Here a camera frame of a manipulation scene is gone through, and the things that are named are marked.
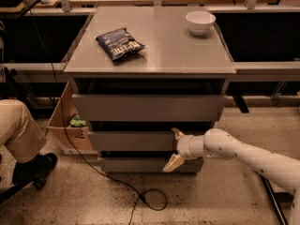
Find black office chair base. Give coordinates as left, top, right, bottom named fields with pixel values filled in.
left=0, top=177, right=46, bottom=203

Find grey drawer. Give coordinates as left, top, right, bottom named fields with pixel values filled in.
left=72, top=94, right=225, bottom=122
left=88, top=131, right=177, bottom=151
left=98, top=157, right=203, bottom=173

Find white ceramic bowl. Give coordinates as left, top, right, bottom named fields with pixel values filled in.
left=186, top=11, right=216, bottom=36

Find grey bottom drawer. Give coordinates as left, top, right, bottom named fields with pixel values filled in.
left=98, top=157, right=203, bottom=173

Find blue chip bag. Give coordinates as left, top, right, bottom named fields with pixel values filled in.
left=96, top=27, right=145, bottom=61

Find grey top drawer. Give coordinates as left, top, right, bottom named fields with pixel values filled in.
left=72, top=94, right=225, bottom=122

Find green toy in box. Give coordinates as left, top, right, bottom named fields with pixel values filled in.
left=69, top=114, right=86, bottom=128

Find grey drawer cabinet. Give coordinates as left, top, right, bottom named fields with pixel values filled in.
left=65, top=7, right=235, bottom=162

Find cardboard box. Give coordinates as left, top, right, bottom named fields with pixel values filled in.
left=47, top=82, right=95, bottom=155

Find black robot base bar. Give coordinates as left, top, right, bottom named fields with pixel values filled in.
left=261, top=176, right=293, bottom=225

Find black shoe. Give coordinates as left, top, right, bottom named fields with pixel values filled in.
left=12, top=153, right=57, bottom=186

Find person leg beige trousers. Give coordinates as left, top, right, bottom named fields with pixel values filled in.
left=0, top=99, right=46, bottom=163

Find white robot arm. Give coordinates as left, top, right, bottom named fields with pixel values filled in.
left=163, top=128, right=300, bottom=225

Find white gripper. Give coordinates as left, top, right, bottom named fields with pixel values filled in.
left=163, top=127, right=201, bottom=173

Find black floor cable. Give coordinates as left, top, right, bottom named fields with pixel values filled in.
left=15, top=0, right=169, bottom=225

